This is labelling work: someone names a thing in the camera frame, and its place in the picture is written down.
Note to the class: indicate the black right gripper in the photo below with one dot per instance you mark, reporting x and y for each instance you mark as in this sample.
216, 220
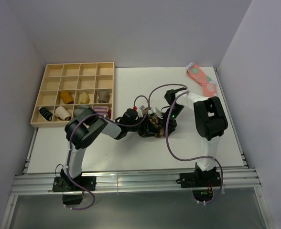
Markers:
171, 126

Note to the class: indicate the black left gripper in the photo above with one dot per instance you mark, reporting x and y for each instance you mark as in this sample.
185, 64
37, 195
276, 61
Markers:
148, 130

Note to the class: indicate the brown argyle sock pair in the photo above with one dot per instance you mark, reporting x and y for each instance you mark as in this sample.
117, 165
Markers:
157, 125

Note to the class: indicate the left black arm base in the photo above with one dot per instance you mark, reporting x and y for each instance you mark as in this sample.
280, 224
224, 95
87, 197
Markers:
65, 185

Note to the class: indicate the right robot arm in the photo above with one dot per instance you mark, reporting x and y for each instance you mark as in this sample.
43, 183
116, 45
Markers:
210, 122

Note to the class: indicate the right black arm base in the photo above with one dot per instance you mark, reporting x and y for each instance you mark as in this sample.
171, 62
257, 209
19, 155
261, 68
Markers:
199, 179

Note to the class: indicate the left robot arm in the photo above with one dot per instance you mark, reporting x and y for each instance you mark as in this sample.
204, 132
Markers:
87, 125

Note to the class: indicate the purple striped rolled sock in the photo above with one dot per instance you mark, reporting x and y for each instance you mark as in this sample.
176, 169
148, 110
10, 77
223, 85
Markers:
103, 110

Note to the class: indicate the grey beige rolled sock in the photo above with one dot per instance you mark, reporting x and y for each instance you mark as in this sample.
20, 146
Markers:
103, 96

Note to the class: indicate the pale yellow rolled sock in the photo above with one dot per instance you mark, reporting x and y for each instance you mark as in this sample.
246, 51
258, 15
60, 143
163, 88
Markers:
84, 98

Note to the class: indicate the pink patterned sock pair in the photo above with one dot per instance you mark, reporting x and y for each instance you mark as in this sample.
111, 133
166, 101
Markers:
208, 85

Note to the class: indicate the grey blue rolled sock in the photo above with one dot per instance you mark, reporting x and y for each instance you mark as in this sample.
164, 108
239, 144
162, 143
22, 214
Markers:
78, 111

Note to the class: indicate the mustard rolled sock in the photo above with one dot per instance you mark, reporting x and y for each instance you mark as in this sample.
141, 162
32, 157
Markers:
66, 97

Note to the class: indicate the cream rolled sock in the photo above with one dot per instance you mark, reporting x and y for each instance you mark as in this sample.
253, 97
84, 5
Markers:
62, 114

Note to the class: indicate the wooden compartment tray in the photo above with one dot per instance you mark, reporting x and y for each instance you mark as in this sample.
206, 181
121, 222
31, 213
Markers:
76, 78

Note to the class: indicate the black white striped rolled sock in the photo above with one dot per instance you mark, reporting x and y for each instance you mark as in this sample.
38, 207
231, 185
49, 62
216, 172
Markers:
45, 113

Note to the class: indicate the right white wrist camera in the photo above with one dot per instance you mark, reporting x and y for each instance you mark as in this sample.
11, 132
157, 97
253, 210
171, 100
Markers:
157, 112

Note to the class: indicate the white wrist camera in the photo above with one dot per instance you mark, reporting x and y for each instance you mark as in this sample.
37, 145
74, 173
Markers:
143, 111
157, 112

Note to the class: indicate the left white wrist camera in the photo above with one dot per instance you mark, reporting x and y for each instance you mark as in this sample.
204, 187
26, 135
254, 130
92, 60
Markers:
143, 111

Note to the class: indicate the black box under rail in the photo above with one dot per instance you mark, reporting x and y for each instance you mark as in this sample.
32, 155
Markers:
72, 199

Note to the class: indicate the aluminium rail frame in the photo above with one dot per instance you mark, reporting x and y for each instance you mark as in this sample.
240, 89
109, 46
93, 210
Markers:
140, 199

